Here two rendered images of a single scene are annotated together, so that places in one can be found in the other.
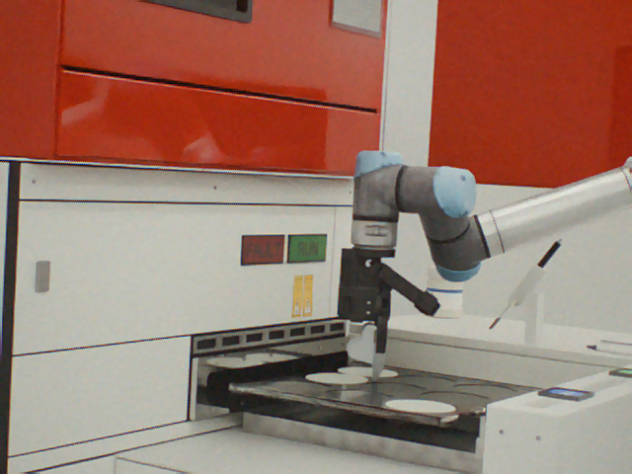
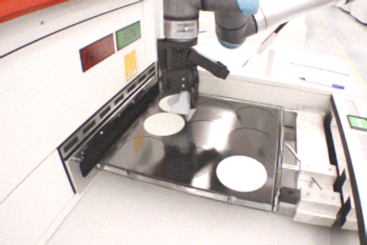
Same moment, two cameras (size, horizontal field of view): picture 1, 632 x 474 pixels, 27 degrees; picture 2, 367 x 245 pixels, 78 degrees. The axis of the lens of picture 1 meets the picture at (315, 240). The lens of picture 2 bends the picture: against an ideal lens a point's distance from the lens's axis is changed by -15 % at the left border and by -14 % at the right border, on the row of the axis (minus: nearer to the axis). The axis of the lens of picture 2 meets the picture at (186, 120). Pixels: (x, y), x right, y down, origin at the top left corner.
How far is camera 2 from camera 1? 1.54 m
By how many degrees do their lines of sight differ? 33
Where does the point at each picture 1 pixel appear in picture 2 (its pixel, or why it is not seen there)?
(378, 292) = (190, 71)
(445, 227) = (237, 21)
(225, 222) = (61, 47)
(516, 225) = (277, 14)
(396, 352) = not seen: hidden behind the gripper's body
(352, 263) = (168, 52)
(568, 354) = (293, 85)
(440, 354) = (215, 82)
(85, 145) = not seen: outside the picture
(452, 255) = (236, 36)
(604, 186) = not seen: outside the picture
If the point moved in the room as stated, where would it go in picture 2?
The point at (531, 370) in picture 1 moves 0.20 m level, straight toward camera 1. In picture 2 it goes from (270, 93) to (299, 134)
